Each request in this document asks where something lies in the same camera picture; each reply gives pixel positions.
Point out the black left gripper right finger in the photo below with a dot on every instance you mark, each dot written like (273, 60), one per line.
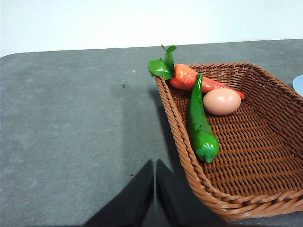
(175, 205)

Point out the brown egg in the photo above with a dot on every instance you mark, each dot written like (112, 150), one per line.
(222, 102)

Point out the orange carrot with green leaves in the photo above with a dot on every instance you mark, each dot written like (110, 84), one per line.
(184, 76)

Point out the green chili pepper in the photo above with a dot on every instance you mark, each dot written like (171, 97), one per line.
(200, 125)

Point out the blue plate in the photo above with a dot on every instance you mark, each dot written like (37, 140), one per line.
(298, 85)

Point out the brown wicker basket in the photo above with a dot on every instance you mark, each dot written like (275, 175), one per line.
(255, 151)

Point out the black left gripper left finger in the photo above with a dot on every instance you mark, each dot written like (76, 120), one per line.
(132, 203)

